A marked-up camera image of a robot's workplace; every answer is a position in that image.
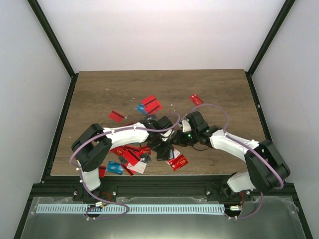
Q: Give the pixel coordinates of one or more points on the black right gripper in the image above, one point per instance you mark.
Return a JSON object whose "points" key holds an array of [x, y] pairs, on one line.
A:
{"points": [[180, 141]]}

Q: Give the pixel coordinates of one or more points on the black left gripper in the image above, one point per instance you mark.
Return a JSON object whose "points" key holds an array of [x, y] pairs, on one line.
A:
{"points": [[150, 146]]}

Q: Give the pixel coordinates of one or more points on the black card holder wallet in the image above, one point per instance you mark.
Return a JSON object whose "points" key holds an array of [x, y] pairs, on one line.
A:
{"points": [[165, 152]]}

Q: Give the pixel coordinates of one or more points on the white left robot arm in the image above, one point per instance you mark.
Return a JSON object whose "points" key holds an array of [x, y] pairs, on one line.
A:
{"points": [[92, 147]]}

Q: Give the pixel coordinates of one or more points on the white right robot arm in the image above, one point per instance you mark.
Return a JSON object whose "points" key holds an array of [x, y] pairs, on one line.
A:
{"points": [[266, 168]]}

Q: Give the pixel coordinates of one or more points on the black VIP card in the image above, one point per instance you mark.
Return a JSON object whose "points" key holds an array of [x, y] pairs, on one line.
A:
{"points": [[151, 117]]}

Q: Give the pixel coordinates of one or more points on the lone red VIP card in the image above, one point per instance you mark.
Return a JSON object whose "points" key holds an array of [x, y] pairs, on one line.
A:
{"points": [[196, 99]]}

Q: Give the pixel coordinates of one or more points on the red striped card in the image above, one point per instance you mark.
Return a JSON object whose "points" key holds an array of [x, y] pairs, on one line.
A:
{"points": [[148, 100], [116, 116], [152, 107]]}

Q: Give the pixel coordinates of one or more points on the red VIP card centre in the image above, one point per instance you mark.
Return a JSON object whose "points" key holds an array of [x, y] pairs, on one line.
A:
{"points": [[178, 162]]}

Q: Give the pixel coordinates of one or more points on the blue card under red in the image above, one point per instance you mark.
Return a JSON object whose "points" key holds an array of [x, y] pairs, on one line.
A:
{"points": [[140, 108]]}

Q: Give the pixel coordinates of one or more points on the white card front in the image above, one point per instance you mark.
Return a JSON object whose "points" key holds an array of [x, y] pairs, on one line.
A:
{"points": [[139, 167]]}

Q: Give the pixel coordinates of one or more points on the red striped card top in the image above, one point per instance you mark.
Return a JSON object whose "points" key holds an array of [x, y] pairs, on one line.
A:
{"points": [[148, 100]]}

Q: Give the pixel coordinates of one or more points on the red striped card left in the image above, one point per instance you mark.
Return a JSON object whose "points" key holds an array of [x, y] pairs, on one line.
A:
{"points": [[116, 116]]}

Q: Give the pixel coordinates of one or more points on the blue card front left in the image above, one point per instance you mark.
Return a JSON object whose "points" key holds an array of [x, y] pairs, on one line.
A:
{"points": [[114, 168]]}

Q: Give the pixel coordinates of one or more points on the black frame post left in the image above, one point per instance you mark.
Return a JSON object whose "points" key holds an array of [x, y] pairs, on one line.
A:
{"points": [[42, 19]]}

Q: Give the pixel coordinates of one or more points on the black frame post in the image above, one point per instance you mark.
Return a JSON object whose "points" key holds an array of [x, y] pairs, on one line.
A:
{"points": [[275, 27], [42, 19]]}

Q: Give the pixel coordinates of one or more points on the light blue slotted cable duct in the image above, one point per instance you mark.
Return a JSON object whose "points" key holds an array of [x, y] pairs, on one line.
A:
{"points": [[141, 209]]}

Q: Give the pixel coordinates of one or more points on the black front frame rail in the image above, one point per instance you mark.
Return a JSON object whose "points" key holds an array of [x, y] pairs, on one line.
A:
{"points": [[211, 187]]}

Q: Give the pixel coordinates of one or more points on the black frame post right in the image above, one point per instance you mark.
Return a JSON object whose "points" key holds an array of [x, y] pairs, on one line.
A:
{"points": [[275, 27]]}

